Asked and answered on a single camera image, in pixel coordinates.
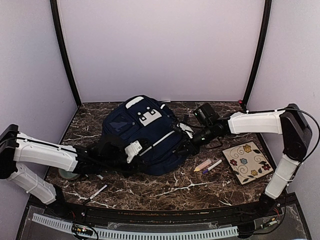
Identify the pink highlighter pen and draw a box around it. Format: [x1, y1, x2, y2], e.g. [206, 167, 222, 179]
[193, 159, 212, 172]

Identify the navy blue backpack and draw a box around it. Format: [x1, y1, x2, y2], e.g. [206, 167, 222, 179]
[101, 95, 189, 176]

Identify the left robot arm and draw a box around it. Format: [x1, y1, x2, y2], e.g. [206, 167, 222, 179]
[0, 124, 139, 218]

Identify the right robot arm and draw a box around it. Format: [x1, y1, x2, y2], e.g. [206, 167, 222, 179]
[175, 103, 313, 217]

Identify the blue capped white marker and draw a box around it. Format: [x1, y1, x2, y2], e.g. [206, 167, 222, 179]
[202, 159, 222, 174]

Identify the floral square ceramic plate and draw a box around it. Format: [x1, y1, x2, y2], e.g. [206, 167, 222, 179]
[222, 141, 274, 185]

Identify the black capped white marker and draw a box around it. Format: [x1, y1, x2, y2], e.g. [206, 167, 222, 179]
[83, 184, 108, 204]

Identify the small green circuit board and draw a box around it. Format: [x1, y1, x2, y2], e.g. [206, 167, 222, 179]
[71, 224, 94, 235]

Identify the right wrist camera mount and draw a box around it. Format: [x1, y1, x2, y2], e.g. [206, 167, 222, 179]
[171, 122, 194, 139]

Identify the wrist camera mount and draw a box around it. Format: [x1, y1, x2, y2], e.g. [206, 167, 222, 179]
[171, 122, 194, 139]
[124, 140, 143, 164]

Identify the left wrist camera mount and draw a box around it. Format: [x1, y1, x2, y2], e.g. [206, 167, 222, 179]
[124, 140, 143, 164]

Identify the white slotted cable duct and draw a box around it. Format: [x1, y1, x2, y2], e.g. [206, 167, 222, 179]
[31, 213, 239, 240]

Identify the black front rail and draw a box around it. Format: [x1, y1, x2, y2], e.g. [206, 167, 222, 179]
[65, 202, 261, 224]

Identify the right black frame post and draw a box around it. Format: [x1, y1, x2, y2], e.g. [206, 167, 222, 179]
[240, 0, 272, 110]

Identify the black frame post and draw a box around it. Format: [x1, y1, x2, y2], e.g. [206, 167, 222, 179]
[49, 0, 82, 108]
[240, 0, 272, 110]

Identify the left black frame post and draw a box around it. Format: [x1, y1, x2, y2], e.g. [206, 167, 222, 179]
[49, 0, 82, 108]

